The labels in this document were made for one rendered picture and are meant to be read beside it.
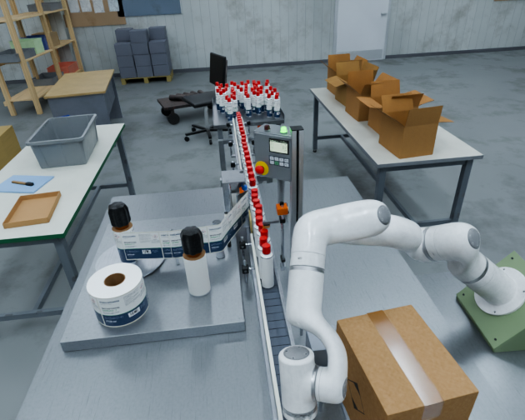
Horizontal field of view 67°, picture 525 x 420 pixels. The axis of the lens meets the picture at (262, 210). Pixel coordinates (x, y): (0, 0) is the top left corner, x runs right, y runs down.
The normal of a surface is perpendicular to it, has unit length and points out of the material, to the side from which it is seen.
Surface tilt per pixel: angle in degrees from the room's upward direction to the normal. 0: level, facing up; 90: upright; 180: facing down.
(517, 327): 49
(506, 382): 0
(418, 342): 0
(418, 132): 90
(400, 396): 0
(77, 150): 95
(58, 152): 95
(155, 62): 90
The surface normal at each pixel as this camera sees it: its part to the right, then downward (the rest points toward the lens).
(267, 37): 0.12, 0.51
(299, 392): -0.24, 0.22
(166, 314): -0.04, -0.86
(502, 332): -0.77, -0.52
